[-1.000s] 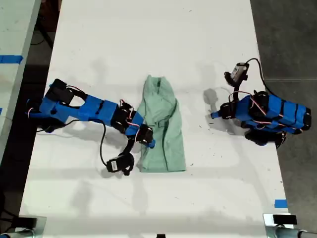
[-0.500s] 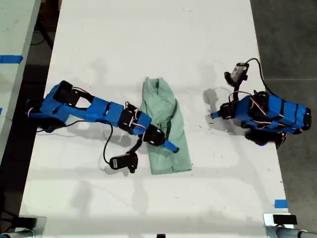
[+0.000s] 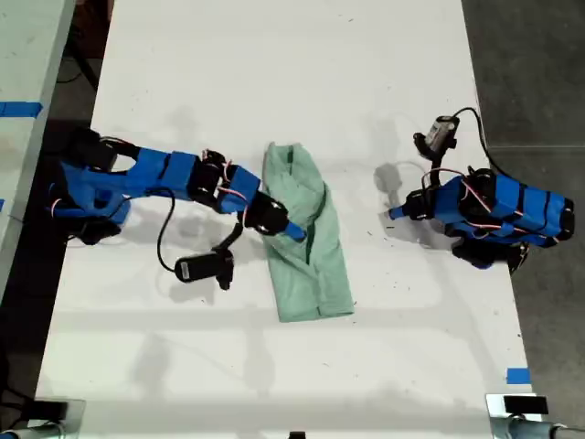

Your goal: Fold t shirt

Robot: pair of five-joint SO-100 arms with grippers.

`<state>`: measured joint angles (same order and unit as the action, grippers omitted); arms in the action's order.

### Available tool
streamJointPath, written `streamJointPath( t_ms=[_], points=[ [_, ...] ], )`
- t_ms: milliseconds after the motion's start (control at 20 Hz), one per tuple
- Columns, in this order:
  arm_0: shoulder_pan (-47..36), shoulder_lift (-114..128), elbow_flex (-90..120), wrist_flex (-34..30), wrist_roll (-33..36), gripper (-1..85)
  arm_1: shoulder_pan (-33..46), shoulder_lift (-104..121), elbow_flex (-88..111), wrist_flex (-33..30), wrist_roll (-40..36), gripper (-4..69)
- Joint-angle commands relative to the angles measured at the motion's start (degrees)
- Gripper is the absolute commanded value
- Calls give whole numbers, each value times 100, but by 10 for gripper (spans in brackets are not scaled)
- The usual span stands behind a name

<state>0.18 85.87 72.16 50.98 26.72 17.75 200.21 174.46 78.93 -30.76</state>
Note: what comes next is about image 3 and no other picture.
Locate pale green T-shirt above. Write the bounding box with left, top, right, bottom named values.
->
left=262, top=141, right=356, bottom=324

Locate small black box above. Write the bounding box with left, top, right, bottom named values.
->
left=503, top=395, right=548, bottom=415
left=34, top=401, right=69, bottom=420

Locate grey metal tube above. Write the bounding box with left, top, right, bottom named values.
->
left=506, top=416, right=585, bottom=439
left=0, top=423, right=66, bottom=439

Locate long blue tape strip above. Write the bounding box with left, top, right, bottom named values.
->
left=0, top=101, right=44, bottom=118

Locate grey side table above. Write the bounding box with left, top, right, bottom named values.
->
left=0, top=0, right=78, bottom=298

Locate black camera stalk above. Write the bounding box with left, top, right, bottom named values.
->
left=212, top=221, right=244, bottom=253
left=413, top=131, right=445, bottom=184

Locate black camera box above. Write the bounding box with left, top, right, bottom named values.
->
left=175, top=251, right=236, bottom=291
left=427, top=115, right=461, bottom=152

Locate black camera cable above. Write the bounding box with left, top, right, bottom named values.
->
left=156, top=187, right=178, bottom=275
left=453, top=106, right=506, bottom=178

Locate metal table clamp bracket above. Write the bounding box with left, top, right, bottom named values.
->
left=32, top=398, right=87, bottom=432
left=484, top=392, right=550, bottom=439

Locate black floor cable bundle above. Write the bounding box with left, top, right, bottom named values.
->
left=0, top=386, right=37, bottom=424

